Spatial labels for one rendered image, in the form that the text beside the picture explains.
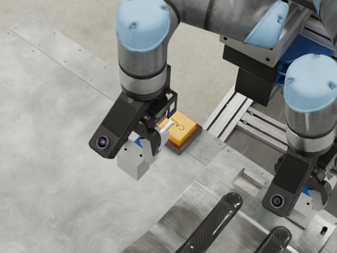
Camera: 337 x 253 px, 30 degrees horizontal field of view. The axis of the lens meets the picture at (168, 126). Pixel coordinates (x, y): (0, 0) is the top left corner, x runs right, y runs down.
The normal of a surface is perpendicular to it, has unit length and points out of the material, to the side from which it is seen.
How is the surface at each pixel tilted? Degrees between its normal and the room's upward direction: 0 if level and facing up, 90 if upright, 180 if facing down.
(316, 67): 11
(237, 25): 70
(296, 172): 37
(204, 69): 0
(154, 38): 87
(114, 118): 33
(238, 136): 0
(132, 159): 1
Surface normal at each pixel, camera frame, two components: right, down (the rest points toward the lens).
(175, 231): 0.06, -0.59
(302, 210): -0.15, -0.55
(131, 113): -0.33, -0.15
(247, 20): -0.26, 0.29
